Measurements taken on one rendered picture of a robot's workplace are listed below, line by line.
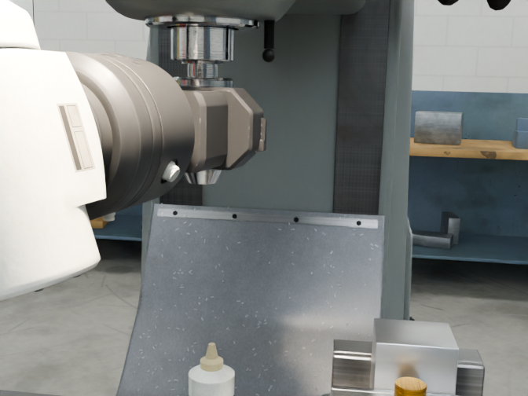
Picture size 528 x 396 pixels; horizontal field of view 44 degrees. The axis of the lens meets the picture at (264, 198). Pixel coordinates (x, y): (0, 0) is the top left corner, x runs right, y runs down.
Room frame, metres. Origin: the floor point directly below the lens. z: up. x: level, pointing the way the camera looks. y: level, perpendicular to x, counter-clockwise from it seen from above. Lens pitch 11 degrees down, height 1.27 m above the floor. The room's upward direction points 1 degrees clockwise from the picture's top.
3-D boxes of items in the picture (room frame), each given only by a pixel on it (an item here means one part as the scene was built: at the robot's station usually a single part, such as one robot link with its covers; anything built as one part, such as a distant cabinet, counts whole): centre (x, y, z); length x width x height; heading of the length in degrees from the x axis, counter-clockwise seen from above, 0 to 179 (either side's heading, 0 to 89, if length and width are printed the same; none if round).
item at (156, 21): (0.50, 0.05, 1.31); 0.09 x 0.09 x 0.01
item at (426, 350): (0.48, -0.12, 1.05); 0.06 x 0.05 x 0.06; 83
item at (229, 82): (0.50, 0.05, 1.26); 0.05 x 0.05 x 0.01
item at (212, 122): (0.41, 0.08, 1.23); 0.13 x 0.12 x 0.10; 72
